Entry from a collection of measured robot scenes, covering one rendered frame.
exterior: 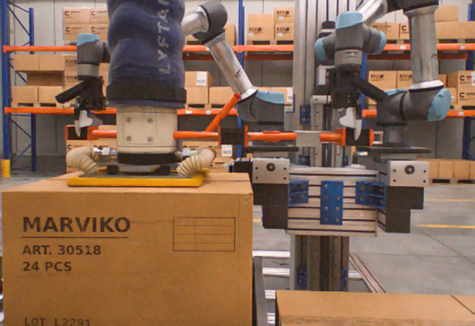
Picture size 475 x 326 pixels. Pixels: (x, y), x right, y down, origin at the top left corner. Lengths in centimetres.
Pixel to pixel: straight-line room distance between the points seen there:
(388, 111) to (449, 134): 900
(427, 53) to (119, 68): 106
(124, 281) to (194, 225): 22
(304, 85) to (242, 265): 101
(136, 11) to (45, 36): 1029
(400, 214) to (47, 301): 117
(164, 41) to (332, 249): 113
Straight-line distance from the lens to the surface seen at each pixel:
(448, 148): 1054
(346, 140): 107
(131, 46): 102
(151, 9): 104
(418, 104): 151
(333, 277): 172
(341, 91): 107
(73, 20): 944
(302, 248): 177
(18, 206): 102
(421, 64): 150
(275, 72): 955
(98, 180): 98
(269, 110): 147
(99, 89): 140
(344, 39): 110
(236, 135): 101
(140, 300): 97
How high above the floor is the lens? 109
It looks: 3 degrees down
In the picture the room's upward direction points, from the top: 1 degrees clockwise
